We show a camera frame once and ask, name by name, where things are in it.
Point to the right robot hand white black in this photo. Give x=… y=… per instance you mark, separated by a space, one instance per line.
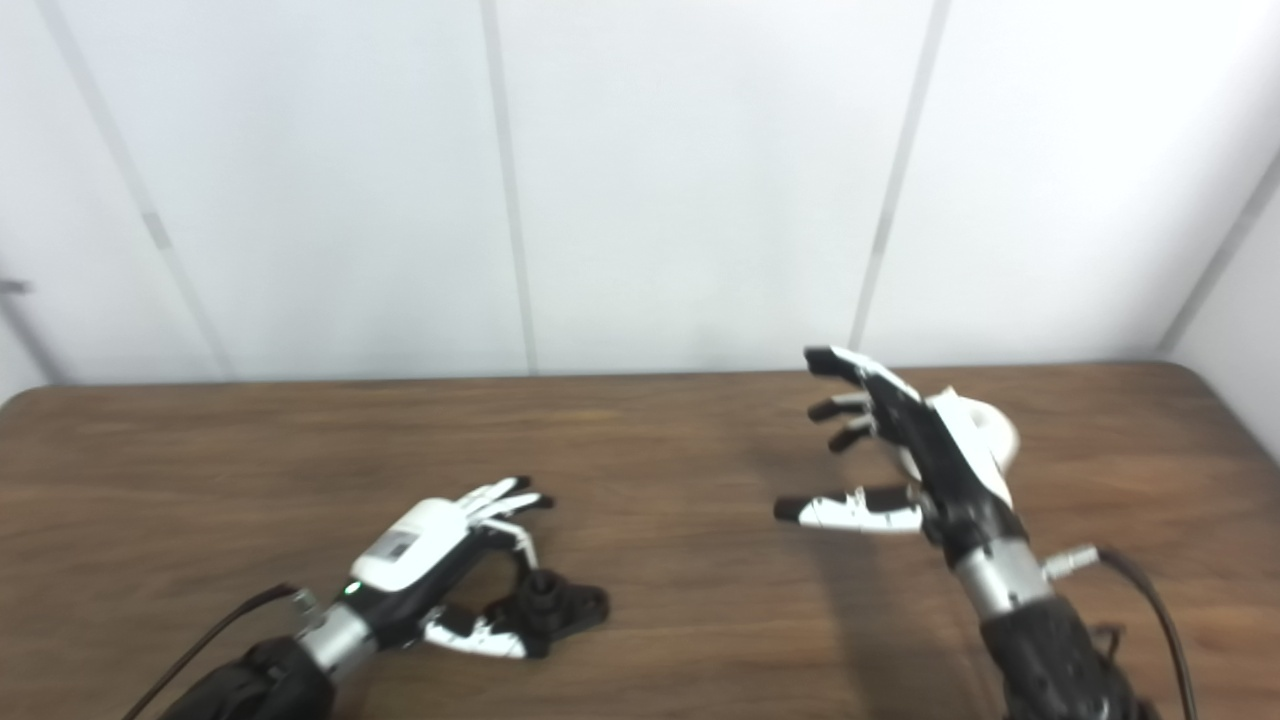
x=930 y=460

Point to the round white piece with holes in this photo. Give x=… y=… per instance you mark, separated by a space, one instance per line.
x=995 y=435

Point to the black flanged holder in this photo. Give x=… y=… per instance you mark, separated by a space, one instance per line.
x=560 y=605

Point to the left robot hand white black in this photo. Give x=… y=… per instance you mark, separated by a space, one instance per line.
x=415 y=560

